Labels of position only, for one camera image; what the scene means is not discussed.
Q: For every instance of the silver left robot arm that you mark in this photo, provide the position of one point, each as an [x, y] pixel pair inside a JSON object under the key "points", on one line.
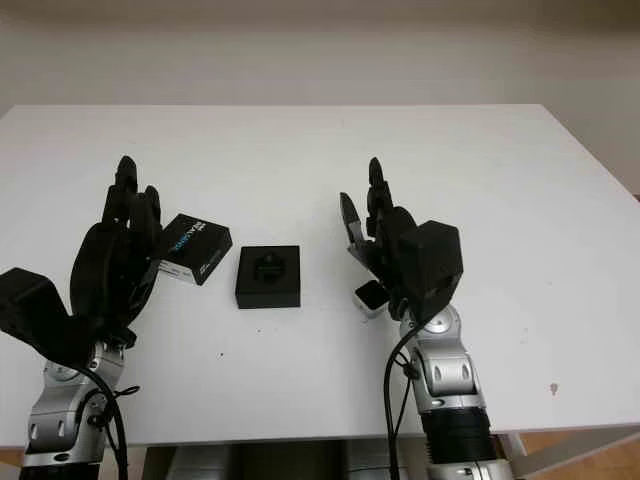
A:
{"points": [[60, 415]]}

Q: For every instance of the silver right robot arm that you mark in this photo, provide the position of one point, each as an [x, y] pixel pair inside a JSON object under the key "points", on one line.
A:
{"points": [[450, 370]]}

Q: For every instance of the black box with lens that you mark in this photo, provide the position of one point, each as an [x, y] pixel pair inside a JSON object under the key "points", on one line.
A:
{"points": [[267, 292]]}

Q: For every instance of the black printed box lid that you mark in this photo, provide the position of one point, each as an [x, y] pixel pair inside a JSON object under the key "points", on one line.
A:
{"points": [[197, 245]]}

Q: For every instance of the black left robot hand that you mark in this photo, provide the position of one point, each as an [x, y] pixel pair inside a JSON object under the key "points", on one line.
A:
{"points": [[105, 270]]}

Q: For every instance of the white table leg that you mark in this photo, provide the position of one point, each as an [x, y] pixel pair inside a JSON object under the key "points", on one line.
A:
{"points": [[515, 445]]}

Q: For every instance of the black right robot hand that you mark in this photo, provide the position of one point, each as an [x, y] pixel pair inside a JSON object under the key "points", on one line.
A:
{"points": [[385, 235]]}

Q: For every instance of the small silver depth camera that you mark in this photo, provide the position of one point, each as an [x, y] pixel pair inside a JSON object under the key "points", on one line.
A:
{"points": [[370, 297]]}

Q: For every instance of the grey robot leg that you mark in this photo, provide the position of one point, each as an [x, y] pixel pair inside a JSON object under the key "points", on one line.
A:
{"points": [[370, 462], [200, 462]]}

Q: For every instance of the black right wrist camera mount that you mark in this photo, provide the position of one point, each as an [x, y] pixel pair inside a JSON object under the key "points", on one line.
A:
{"points": [[435, 260]]}

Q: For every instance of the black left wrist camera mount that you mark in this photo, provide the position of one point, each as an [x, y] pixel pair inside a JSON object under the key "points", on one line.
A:
{"points": [[35, 310]]}

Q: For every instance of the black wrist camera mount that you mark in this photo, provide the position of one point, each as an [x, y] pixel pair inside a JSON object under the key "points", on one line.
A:
{"points": [[35, 310], [435, 260]]}

